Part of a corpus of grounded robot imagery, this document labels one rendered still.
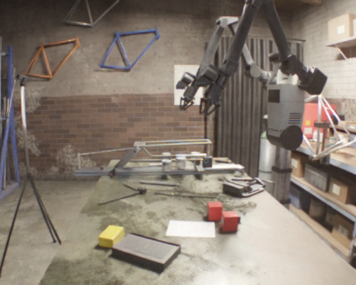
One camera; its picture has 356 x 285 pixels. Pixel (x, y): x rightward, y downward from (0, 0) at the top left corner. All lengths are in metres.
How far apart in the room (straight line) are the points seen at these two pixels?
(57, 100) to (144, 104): 1.33
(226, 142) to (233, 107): 0.50
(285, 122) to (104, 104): 3.03
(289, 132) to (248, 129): 2.31
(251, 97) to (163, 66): 1.36
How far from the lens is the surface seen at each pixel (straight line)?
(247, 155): 4.00
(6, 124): 4.26
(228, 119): 3.84
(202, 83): 1.27
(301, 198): 3.07
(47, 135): 4.46
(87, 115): 4.23
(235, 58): 1.32
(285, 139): 1.65
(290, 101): 1.64
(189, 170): 1.47
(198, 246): 0.80
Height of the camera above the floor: 1.29
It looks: 10 degrees down
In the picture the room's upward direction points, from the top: straight up
